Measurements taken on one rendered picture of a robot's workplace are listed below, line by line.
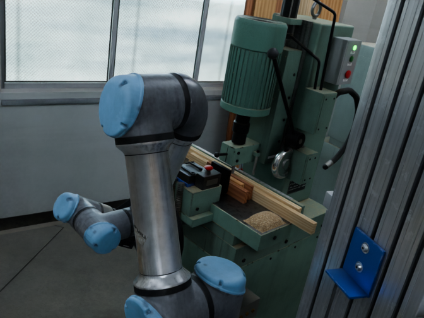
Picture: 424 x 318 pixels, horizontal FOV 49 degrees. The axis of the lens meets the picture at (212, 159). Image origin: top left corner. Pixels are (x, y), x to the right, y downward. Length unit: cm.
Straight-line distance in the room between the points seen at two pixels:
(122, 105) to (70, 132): 204
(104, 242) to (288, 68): 88
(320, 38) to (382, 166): 97
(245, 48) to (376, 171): 84
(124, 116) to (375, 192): 44
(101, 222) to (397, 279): 68
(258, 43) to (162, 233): 80
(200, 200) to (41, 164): 153
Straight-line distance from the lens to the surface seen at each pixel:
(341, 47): 173
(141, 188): 89
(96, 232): 113
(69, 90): 282
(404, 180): 74
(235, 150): 163
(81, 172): 302
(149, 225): 90
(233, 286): 100
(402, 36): 77
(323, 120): 171
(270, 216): 154
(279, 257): 182
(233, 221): 154
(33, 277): 269
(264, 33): 151
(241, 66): 154
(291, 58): 165
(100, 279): 267
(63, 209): 121
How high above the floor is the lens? 164
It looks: 22 degrees down
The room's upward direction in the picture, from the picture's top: 10 degrees clockwise
